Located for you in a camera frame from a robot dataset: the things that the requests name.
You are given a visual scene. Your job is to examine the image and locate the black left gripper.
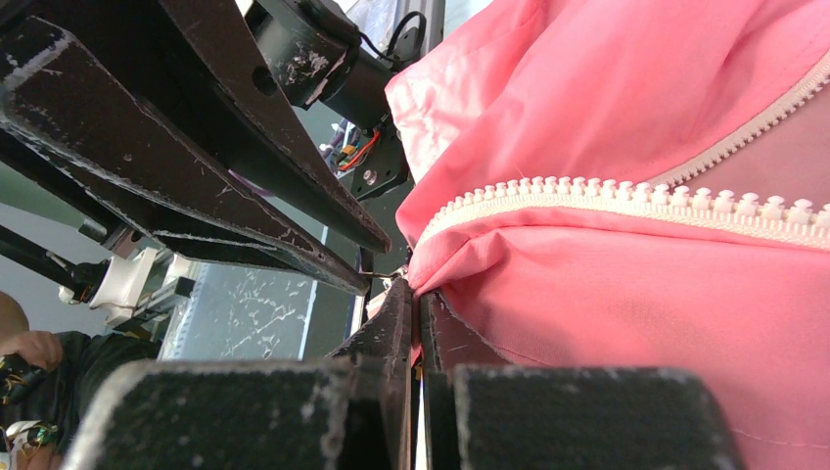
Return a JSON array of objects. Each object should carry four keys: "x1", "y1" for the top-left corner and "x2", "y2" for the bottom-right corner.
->
[{"x1": 160, "y1": 1, "x2": 415, "y2": 253}]

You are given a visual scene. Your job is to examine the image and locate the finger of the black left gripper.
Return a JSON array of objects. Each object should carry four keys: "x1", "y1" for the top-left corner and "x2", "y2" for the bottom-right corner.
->
[{"x1": 1, "y1": 17, "x2": 369, "y2": 294}]

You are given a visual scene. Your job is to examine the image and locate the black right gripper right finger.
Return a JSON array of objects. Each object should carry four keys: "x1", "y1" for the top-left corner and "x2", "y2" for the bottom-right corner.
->
[{"x1": 419, "y1": 292, "x2": 746, "y2": 469}]

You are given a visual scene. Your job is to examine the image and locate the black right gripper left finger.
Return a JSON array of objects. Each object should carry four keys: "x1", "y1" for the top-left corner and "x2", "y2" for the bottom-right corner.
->
[{"x1": 64, "y1": 278, "x2": 412, "y2": 469}]

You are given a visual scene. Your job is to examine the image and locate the silver zipper slider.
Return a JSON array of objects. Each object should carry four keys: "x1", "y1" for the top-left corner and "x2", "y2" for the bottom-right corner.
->
[{"x1": 360, "y1": 264, "x2": 409, "y2": 286}]

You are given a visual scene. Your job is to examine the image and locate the pink zip-up jacket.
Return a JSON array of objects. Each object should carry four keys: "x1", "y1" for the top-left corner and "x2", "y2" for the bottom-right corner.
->
[{"x1": 386, "y1": 1, "x2": 829, "y2": 469}]

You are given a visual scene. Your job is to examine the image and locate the operator hand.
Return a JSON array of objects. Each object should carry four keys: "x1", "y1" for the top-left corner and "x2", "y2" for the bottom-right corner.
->
[{"x1": 1, "y1": 292, "x2": 64, "y2": 371}]

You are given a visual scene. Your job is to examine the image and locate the grey table edge panel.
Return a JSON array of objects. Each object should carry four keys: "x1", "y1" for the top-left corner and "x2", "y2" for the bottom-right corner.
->
[{"x1": 159, "y1": 262, "x2": 355, "y2": 361}]

